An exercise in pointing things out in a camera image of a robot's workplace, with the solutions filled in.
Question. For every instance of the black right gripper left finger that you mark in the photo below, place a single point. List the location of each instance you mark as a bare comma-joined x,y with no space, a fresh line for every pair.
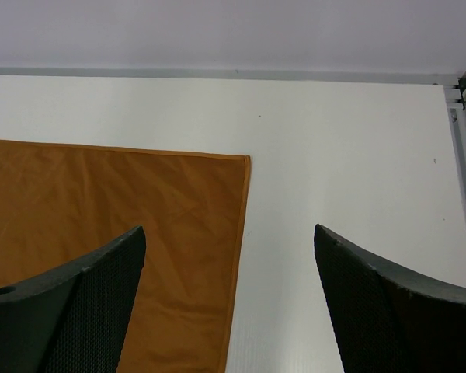
73,318

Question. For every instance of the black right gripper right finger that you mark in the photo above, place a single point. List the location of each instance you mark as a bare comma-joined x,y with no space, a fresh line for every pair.
386,317

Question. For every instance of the orange cloth napkin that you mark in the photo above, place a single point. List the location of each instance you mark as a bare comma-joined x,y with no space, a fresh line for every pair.
59,202

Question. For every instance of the aluminium back frame rail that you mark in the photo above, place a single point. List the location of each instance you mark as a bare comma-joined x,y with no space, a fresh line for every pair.
321,76

